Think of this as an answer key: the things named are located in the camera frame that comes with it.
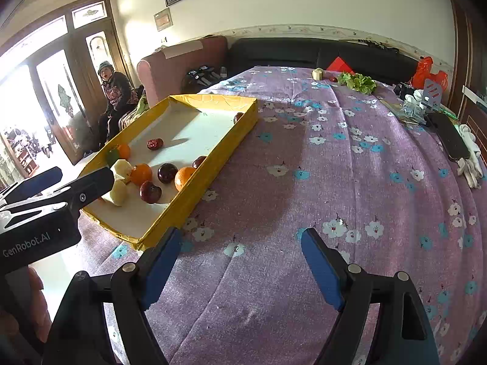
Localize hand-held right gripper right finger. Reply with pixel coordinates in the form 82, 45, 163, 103
300, 227, 439, 365

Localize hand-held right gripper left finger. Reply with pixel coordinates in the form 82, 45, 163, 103
41, 227, 183, 365

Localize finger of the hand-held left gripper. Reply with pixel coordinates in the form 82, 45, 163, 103
49, 166, 115, 211
0, 166, 63, 206

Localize large pale apple chunk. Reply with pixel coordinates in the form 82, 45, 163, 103
103, 179, 128, 208

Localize ridged pale apple chunk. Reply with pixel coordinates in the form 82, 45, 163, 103
110, 159, 134, 181

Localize yellow cardboard box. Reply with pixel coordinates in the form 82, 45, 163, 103
78, 94, 259, 252

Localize person's left hand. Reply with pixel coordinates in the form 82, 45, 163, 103
26, 266, 53, 337

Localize purple floral tablecloth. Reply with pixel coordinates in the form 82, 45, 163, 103
49, 66, 487, 365

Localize pink armchair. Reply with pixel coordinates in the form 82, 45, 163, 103
137, 35, 229, 109

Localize wooden glass door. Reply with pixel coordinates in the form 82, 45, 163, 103
0, 0, 126, 168

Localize black items on armchair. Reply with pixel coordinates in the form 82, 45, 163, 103
184, 66, 223, 88

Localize clear plastic bag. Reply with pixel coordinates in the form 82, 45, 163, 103
399, 99, 429, 126

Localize small framed certificate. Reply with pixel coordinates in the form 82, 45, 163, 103
154, 8, 173, 32

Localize black smartphone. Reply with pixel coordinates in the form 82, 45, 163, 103
430, 111, 471, 161

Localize white gloves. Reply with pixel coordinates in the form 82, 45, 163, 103
457, 123, 485, 189

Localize green lettuce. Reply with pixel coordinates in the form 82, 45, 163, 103
338, 71, 377, 95

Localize red paper box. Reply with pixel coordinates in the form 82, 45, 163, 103
326, 57, 356, 75

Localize grey phone stand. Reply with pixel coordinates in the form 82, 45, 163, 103
422, 78, 444, 113

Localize black sofa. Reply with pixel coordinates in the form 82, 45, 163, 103
228, 37, 419, 86

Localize orange plastic bag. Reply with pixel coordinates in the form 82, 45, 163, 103
409, 56, 449, 92

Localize wooden cabinet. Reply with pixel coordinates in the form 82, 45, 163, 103
449, 0, 487, 130

